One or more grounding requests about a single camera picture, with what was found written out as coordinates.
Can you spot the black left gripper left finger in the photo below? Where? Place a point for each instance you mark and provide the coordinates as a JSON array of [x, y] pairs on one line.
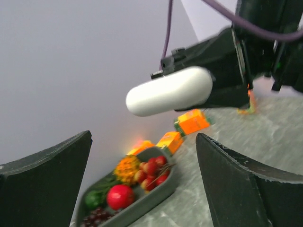
[[41, 190]]

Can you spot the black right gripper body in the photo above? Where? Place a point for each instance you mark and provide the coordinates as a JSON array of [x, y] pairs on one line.
[[281, 61]]

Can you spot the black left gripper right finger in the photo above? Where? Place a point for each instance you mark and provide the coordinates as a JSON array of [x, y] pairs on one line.
[[242, 192]]

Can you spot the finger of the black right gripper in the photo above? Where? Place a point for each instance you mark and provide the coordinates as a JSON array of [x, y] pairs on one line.
[[222, 56]]

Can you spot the white oval charging case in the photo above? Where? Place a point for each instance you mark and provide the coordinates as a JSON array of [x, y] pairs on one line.
[[177, 91]]

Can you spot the green pepper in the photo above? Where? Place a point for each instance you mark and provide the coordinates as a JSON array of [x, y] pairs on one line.
[[94, 199]]

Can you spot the orange striped sponge box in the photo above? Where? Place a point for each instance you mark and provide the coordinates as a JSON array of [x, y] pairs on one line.
[[252, 108]]

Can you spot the dark purple grapes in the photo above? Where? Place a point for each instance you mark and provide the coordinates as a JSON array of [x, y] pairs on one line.
[[97, 217]]

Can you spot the dark grey fruit tray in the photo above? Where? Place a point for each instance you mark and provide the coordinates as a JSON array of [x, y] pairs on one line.
[[143, 202]]

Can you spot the orange sponge box near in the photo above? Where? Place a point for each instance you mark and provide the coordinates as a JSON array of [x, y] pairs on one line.
[[191, 122]]

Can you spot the red pomegranate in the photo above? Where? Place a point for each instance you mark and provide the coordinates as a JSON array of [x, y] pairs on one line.
[[120, 197]]

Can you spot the orange box middle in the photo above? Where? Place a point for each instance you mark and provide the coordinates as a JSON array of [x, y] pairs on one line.
[[170, 142]]

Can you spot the orange pineapple toy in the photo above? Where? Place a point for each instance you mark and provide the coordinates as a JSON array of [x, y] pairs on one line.
[[126, 169]]

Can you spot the orange box back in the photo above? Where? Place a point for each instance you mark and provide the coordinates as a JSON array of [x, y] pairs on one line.
[[140, 146]]

